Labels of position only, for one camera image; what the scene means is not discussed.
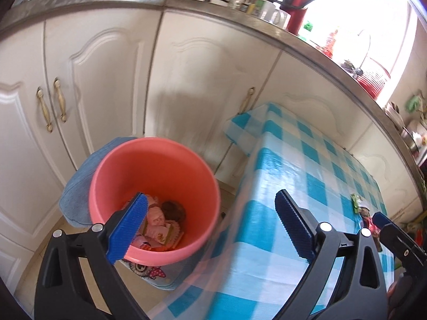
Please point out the printed stool cushion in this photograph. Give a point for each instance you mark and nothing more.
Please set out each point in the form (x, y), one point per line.
(153, 275)

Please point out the red thermos jug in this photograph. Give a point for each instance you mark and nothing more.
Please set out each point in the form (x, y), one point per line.
(297, 6)

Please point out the blue denim cushion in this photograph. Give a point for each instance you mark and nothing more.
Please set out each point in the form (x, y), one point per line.
(76, 193)

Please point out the blue checkered tablecloth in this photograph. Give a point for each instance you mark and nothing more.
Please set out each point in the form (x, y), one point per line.
(283, 160)

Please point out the white cup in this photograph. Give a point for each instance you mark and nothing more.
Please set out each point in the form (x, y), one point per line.
(273, 15)

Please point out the red snack packet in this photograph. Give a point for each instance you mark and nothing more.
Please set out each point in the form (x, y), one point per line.
(370, 221)

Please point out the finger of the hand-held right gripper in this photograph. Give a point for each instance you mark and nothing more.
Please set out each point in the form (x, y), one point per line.
(400, 240)

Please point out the red bottle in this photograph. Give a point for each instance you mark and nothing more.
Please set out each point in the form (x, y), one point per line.
(331, 43)

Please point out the green rubber glove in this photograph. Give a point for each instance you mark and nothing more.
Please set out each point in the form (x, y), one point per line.
(413, 103)

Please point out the red dish basket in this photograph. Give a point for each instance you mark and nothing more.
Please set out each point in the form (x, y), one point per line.
(373, 80)

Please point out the pink wrapper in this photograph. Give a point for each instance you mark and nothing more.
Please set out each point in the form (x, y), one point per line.
(155, 216)

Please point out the cream snack packet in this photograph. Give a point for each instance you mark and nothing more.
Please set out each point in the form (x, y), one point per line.
(168, 235)

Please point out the steel faucet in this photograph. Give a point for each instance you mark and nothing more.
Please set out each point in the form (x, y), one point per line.
(367, 50)

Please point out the cream cabinet door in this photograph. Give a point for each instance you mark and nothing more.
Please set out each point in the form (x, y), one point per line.
(106, 73)
(200, 73)
(20, 156)
(317, 96)
(387, 173)

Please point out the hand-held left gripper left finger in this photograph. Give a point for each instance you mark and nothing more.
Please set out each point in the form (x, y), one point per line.
(128, 230)

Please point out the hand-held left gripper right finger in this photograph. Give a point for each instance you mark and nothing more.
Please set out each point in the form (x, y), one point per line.
(295, 226)

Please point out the pink plastic bucket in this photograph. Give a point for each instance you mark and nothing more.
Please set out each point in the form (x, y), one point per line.
(156, 166)

